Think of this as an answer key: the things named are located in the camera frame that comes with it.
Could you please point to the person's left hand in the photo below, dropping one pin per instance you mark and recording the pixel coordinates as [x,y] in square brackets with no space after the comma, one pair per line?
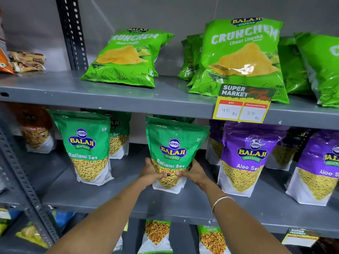
[148,175]

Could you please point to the person's right hand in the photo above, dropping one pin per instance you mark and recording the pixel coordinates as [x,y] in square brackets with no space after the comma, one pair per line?
[197,175]

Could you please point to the person's right thumb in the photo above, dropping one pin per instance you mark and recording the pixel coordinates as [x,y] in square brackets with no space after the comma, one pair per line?
[181,173]

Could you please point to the person's left thumb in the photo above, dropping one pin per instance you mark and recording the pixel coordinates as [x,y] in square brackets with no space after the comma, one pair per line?
[163,175]

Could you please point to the green sev snack pouch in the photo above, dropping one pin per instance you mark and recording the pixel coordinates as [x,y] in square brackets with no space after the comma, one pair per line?
[84,145]
[174,140]
[119,137]
[177,119]

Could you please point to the person's left forearm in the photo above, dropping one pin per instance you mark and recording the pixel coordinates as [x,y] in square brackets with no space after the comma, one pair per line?
[106,222]

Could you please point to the person's right forearm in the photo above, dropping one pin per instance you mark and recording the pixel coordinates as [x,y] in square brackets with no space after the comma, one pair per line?
[241,224]

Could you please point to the purple sev snack pouch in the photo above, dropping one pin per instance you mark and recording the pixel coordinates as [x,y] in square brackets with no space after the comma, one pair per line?
[246,158]
[215,145]
[317,171]

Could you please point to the silver bangle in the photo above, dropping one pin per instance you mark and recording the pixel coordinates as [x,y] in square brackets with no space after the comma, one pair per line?
[221,200]

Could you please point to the green-topped fried snack pouch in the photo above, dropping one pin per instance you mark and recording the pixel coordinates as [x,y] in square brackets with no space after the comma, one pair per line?
[156,235]
[213,242]

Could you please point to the white snack pouch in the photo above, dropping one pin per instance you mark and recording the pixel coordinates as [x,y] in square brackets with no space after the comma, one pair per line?
[119,243]

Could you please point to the yellow price tag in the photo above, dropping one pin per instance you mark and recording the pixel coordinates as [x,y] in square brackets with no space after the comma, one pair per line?
[299,237]
[242,105]

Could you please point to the dark purple snack pouch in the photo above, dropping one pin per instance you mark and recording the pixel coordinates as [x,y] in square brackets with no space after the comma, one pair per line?
[286,150]

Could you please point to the blue snack packet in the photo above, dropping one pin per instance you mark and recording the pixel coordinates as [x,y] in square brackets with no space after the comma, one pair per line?
[62,218]

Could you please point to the green potato chips bag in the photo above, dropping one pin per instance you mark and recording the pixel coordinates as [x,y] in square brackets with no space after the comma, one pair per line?
[292,66]
[321,66]
[196,50]
[186,63]
[127,58]
[238,58]

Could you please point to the orange mix snack pouch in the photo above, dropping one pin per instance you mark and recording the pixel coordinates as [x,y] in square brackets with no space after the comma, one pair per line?
[34,126]

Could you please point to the yellow-green snack packet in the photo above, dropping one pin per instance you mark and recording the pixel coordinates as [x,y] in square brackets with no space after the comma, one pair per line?
[31,235]
[4,220]

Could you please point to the brown biscuit packet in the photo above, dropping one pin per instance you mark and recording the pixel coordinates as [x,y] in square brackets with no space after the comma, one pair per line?
[26,57]
[27,66]

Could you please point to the orange snack packet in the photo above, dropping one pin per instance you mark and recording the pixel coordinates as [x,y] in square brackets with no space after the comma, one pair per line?
[4,63]

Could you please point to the grey perforated rack post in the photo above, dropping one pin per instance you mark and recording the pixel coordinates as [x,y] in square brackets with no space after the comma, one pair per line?
[71,34]
[26,187]

